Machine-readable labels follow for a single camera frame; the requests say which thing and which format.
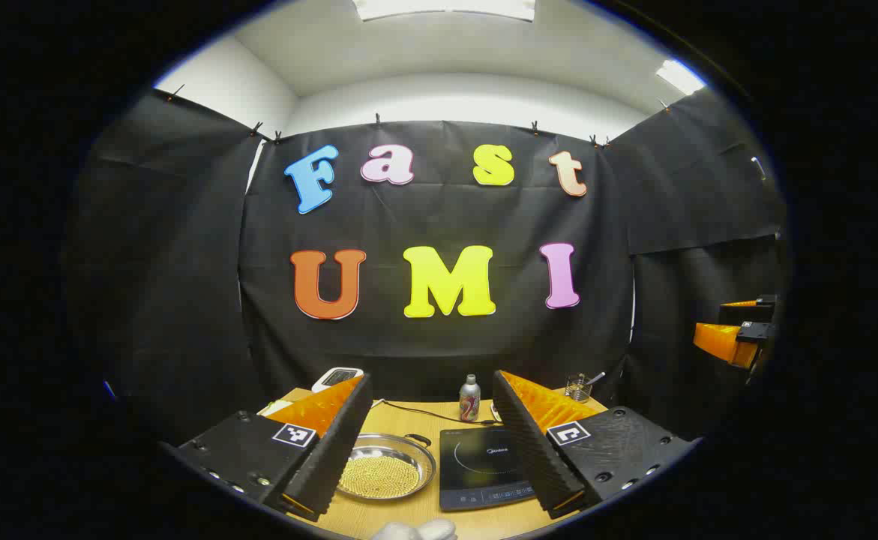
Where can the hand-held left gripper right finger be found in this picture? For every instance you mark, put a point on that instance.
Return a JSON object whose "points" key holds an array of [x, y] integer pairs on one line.
{"points": [[528, 450]]}

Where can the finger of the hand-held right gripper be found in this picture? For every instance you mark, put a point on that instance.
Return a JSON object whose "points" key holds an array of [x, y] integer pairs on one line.
{"points": [[746, 313], [716, 339]]}

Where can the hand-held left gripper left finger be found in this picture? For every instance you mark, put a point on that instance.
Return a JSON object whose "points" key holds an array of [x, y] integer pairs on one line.
{"points": [[334, 450]]}

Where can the black induction cooktop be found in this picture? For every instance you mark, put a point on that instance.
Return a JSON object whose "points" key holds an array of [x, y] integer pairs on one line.
{"points": [[483, 465]]}

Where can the stainless steel pot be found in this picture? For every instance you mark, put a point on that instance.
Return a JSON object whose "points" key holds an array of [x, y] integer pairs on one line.
{"points": [[382, 446]]}

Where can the white divided tray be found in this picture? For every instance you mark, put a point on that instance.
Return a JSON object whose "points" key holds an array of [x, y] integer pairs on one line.
{"points": [[495, 411]]}

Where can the pile of pale beans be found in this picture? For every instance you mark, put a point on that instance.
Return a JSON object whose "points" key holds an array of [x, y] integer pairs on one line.
{"points": [[382, 476]]}

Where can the white toaster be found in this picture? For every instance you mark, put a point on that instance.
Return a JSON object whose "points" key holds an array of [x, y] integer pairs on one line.
{"points": [[336, 377]]}

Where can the silver drink bottle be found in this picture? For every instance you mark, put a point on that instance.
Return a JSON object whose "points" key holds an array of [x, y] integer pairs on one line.
{"points": [[469, 401]]}

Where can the metal spoon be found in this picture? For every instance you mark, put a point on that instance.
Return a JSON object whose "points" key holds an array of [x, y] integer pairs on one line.
{"points": [[596, 378]]}

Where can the small ceiling light panel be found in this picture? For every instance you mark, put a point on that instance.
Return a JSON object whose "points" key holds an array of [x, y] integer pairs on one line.
{"points": [[680, 76]]}

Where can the large ceiling light panel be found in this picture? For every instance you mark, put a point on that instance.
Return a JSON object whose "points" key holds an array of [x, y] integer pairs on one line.
{"points": [[446, 7]]}

